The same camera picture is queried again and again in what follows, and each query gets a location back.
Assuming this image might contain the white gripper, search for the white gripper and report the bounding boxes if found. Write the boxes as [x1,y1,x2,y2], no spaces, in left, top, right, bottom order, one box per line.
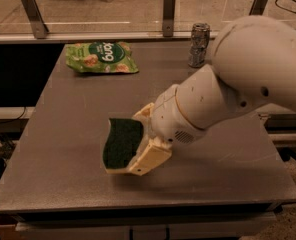
[126,85,206,176]

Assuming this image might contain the green and yellow sponge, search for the green and yellow sponge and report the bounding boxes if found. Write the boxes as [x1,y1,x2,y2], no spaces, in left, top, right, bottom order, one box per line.
[102,118,144,171]

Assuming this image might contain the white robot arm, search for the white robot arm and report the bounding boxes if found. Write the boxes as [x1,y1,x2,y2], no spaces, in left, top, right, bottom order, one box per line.
[126,16,296,175]

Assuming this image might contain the green rice chip bag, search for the green rice chip bag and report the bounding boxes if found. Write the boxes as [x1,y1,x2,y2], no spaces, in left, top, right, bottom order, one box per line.
[65,41,139,74]

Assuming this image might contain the silver soda can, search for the silver soda can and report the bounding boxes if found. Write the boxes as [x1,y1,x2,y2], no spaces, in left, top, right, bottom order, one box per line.
[188,23,210,68]

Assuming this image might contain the cardboard box under table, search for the cardboard box under table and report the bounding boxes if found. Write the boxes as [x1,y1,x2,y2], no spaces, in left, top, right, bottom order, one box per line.
[0,215,21,240]

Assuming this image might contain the black cable at left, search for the black cable at left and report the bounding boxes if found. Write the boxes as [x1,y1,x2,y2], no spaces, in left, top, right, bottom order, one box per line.
[0,106,27,129]

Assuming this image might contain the middle metal bracket post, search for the middle metal bracket post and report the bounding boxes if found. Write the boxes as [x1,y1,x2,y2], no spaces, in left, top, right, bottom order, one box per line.
[162,0,176,37]

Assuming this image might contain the metal bracket post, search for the metal bracket post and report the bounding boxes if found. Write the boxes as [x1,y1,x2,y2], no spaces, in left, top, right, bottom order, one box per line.
[162,0,176,37]
[249,0,268,15]
[21,0,49,39]

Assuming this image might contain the left metal bracket post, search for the left metal bracket post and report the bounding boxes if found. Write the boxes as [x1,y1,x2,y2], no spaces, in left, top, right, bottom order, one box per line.
[21,0,49,39]

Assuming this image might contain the right metal bracket post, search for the right metal bracket post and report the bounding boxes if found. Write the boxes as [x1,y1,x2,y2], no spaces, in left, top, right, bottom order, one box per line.
[249,0,268,15]

